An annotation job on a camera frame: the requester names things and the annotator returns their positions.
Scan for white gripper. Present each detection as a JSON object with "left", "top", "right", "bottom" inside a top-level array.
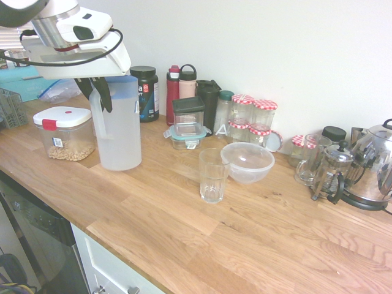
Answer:
[{"left": 21, "top": 30, "right": 132, "bottom": 113}]

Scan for translucent pitcher blue lid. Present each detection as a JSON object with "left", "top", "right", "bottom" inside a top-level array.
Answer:
[{"left": 88, "top": 75, "right": 143, "bottom": 172}]

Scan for red water bottle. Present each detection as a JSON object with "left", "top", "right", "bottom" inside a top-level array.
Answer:
[{"left": 166, "top": 64, "right": 181, "bottom": 127}]

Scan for clear zip bag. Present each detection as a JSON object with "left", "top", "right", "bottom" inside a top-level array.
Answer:
[{"left": 37, "top": 78, "right": 83, "bottom": 104}]

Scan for clear food container white lid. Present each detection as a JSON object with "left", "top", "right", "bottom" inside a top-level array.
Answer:
[{"left": 32, "top": 106, "right": 96, "bottom": 162}]

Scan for black protein powder tub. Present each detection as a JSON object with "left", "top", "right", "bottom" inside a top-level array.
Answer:
[{"left": 129, "top": 66, "right": 160, "bottom": 123}]

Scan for teal box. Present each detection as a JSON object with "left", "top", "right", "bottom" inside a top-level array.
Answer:
[{"left": 0, "top": 66, "right": 62, "bottom": 104}]

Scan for grey plastic basket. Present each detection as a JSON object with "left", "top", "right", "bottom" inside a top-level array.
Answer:
[{"left": 0, "top": 88, "right": 29, "bottom": 129}]

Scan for white yoghurt cup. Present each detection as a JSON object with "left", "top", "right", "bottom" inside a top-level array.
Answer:
[{"left": 7, "top": 48, "right": 29, "bottom": 67}]

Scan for pink bottle black cap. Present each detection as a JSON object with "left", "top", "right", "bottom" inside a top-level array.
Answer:
[{"left": 179, "top": 64, "right": 198, "bottom": 99}]

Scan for white window blinds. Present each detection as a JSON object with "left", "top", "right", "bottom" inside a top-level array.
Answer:
[{"left": 0, "top": 26, "right": 35, "bottom": 51}]

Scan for glass container teal lid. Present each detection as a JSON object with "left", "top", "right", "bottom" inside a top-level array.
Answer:
[{"left": 163, "top": 122, "right": 213, "bottom": 151}]

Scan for black shaker bottle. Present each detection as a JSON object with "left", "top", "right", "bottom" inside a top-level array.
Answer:
[{"left": 195, "top": 79, "right": 222, "bottom": 136}]

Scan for clear bottle green cap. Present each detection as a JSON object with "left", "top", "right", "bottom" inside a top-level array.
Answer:
[{"left": 213, "top": 90, "right": 235, "bottom": 140}]

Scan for clear drinking glass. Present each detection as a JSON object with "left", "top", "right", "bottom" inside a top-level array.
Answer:
[{"left": 198, "top": 148, "right": 230, "bottom": 205}]

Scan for tall jar red checked lid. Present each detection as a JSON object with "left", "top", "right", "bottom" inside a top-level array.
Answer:
[
  {"left": 252, "top": 99, "right": 279, "bottom": 129},
  {"left": 231, "top": 94, "right": 255, "bottom": 123}
]

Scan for short jar red checked lid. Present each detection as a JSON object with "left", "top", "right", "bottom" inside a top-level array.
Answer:
[
  {"left": 228, "top": 118, "right": 251, "bottom": 143},
  {"left": 247, "top": 123, "right": 272, "bottom": 147}
]

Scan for black dishwasher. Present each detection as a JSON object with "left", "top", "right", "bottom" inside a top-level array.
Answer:
[{"left": 0, "top": 170, "right": 89, "bottom": 294}]

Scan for white cabinet drawer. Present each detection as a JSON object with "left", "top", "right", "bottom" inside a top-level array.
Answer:
[{"left": 70, "top": 222, "right": 168, "bottom": 294}]

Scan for translucent plastic bowl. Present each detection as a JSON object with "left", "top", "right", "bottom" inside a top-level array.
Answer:
[{"left": 220, "top": 141, "right": 276, "bottom": 185}]

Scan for loose red checked lid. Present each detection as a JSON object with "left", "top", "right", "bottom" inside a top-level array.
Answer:
[{"left": 265, "top": 130, "right": 284, "bottom": 153}]

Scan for small jar red checked lid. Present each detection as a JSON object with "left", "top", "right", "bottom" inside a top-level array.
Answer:
[{"left": 289, "top": 135, "right": 307, "bottom": 168}]

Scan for glass beer mug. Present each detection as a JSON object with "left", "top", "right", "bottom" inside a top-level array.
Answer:
[{"left": 294, "top": 134, "right": 333, "bottom": 187}]

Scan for jar with black lid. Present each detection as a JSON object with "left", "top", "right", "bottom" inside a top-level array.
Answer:
[{"left": 321, "top": 126, "right": 347, "bottom": 145}]

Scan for glass French press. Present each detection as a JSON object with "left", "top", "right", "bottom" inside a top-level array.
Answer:
[{"left": 311, "top": 140, "right": 355, "bottom": 205}]

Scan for chrome electric kettle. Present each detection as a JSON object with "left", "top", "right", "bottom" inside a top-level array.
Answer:
[{"left": 341, "top": 118, "right": 392, "bottom": 212}]

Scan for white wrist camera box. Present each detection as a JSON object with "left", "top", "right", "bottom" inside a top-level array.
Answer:
[{"left": 56, "top": 12, "right": 114, "bottom": 42}]

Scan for black yellow cable bundle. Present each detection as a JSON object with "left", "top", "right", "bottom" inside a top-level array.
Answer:
[{"left": 0, "top": 253, "right": 38, "bottom": 294}]

